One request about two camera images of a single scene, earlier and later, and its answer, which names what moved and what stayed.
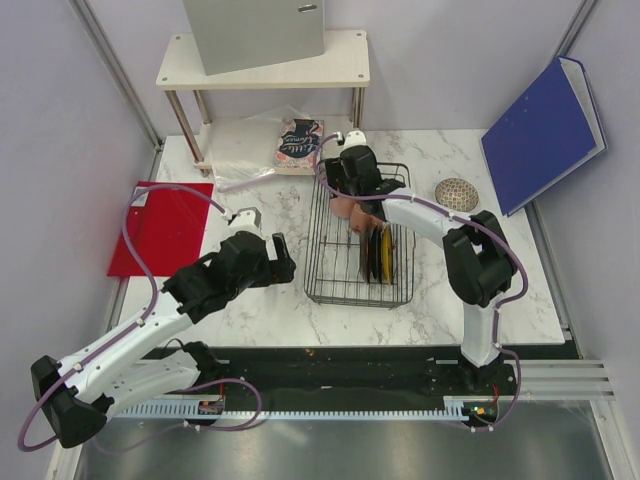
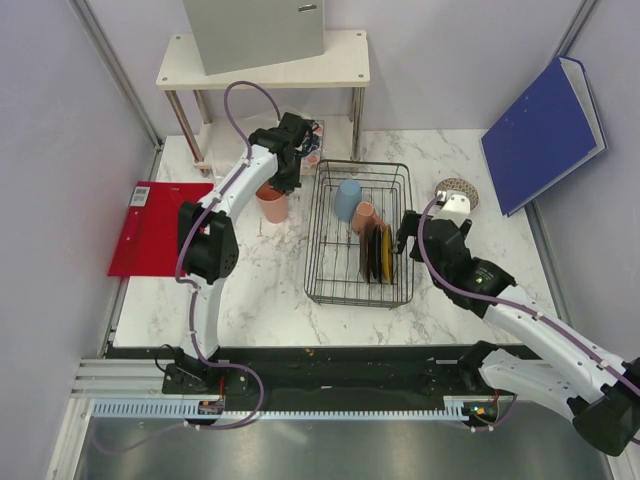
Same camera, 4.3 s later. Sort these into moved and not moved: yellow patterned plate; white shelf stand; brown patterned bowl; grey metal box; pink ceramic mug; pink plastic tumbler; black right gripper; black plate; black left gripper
Moved: pink plastic tumbler; black left gripper; black right gripper
Not moved: pink ceramic mug; black plate; brown patterned bowl; grey metal box; yellow patterned plate; white shelf stand
